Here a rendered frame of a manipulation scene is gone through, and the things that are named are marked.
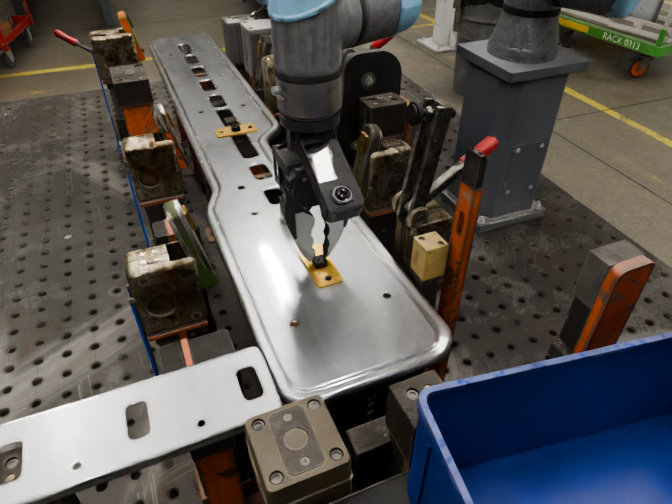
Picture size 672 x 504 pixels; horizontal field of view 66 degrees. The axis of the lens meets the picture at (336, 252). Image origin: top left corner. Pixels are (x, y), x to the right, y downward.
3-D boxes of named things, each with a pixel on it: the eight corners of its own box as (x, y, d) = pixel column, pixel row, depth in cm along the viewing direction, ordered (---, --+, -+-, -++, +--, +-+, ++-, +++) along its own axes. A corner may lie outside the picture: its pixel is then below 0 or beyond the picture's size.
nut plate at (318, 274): (296, 250, 75) (296, 244, 75) (321, 244, 77) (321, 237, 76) (318, 289, 70) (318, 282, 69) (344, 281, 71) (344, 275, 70)
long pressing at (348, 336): (136, 43, 155) (135, 38, 154) (211, 34, 162) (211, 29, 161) (286, 417, 56) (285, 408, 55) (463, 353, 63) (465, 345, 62)
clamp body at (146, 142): (151, 275, 117) (109, 133, 96) (205, 261, 121) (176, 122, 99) (157, 301, 111) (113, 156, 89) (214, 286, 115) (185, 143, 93)
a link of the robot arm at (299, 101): (353, 79, 57) (281, 90, 54) (352, 118, 59) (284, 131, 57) (326, 58, 62) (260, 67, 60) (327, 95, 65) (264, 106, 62)
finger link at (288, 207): (313, 229, 70) (316, 172, 65) (318, 236, 69) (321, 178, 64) (280, 235, 69) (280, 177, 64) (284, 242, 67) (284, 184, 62)
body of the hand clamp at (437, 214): (381, 361, 98) (394, 205, 76) (413, 350, 100) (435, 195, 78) (396, 384, 94) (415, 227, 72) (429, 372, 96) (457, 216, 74)
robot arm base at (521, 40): (528, 38, 123) (538, -8, 116) (573, 58, 112) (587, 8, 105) (473, 45, 118) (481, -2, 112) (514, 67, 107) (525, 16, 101)
